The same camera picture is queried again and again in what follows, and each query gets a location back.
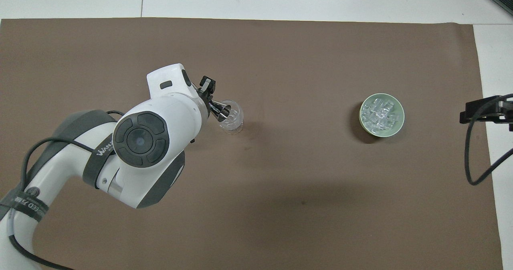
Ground black camera mount with cable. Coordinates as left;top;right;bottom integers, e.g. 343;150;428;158
464;93;513;186

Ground clear drinking glass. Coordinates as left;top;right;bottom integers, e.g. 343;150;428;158
218;99;244;135

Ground black cable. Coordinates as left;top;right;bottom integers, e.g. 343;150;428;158
8;110;125;270

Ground silver metal jigger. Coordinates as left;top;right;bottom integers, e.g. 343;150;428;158
210;100;232;121

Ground clear ice cubes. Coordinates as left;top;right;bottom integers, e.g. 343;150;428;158
362;97;402;134

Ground green bowl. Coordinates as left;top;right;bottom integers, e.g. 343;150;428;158
359;93;405;139

